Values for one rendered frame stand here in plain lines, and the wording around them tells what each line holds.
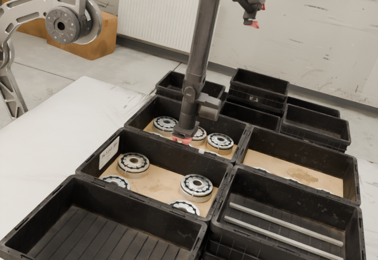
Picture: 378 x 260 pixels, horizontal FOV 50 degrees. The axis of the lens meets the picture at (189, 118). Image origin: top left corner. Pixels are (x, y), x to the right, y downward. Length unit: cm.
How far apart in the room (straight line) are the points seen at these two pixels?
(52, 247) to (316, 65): 365
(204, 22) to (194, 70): 15
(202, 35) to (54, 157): 76
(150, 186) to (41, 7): 89
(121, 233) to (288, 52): 346
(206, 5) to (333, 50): 326
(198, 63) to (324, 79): 327
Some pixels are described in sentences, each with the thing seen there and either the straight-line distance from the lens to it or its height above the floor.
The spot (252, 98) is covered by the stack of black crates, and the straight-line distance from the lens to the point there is 281.
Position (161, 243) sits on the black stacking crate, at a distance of 113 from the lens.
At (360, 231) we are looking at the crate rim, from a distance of 124.
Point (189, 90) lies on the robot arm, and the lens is 127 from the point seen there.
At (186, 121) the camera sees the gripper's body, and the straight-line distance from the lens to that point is 134.
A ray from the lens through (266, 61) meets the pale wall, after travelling 439.
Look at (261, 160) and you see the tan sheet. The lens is 155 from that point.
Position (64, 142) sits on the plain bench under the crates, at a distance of 169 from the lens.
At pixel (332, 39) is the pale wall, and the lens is 431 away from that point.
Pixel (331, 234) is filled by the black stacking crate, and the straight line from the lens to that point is 135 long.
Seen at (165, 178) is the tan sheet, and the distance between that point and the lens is 134.
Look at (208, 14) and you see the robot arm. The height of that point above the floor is 137.
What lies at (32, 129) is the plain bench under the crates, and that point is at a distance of 177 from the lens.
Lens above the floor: 164
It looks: 29 degrees down
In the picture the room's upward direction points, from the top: 12 degrees clockwise
